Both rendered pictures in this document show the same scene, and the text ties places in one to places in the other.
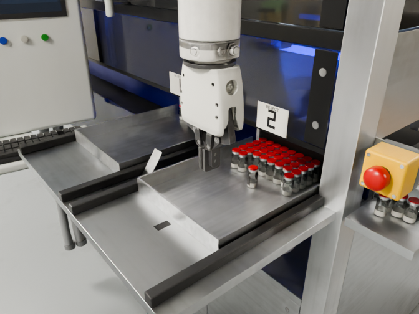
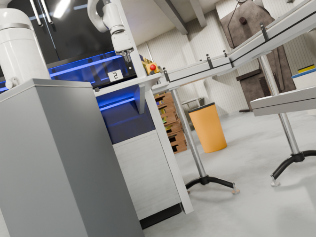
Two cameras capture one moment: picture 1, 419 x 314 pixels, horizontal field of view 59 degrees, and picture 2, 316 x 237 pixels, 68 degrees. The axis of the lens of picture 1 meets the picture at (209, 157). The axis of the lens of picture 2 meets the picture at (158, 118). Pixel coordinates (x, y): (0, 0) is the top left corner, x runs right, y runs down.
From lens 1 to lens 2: 1.32 m
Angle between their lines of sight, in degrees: 65
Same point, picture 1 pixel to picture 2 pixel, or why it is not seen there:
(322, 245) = (150, 101)
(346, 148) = (141, 68)
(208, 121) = (128, 44)
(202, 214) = not seen: hidden behind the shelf
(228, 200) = not seen: hidden behind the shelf
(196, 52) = (121, 27)
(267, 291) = (144, 142)
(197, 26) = (119, 21)
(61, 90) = not seen: outside the picture
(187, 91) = (117, 41)
